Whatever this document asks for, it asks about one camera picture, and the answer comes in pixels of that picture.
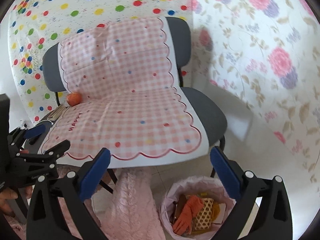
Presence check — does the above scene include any pink gingham chair cover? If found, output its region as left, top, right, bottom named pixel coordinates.
left=39, top=16, right=210, bottom=169

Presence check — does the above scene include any woven bamboo ball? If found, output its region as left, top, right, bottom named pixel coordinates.
left=192, top=198, right=214, bottom=232

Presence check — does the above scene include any balloon birthday backdrop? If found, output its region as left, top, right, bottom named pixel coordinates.
left=8, top=0, right=202, bottom=123

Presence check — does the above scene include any pink fuzzy trouser leg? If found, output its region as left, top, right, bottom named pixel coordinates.
left=101, top=167, right=165, bottom=240

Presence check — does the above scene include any yellow snack packet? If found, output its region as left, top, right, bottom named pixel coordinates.
left=173, top=194, right=187, bottom=222

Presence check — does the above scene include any left hand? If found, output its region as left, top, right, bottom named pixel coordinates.
left=0, top=188, right=18, bottom=217

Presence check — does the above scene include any grey office chair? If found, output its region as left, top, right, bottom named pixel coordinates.
left=22, top=16, right=228, bottom=196

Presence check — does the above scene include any orange knit glove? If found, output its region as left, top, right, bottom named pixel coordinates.
left=172, top=196, right=203, bottom=236

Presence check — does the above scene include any white cardboard card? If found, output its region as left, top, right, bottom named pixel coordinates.
left=212, top=203, right=226, bottom=224

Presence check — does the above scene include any floral wall cloth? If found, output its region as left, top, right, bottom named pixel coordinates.
left=186, top=0, right=319, bottom=186

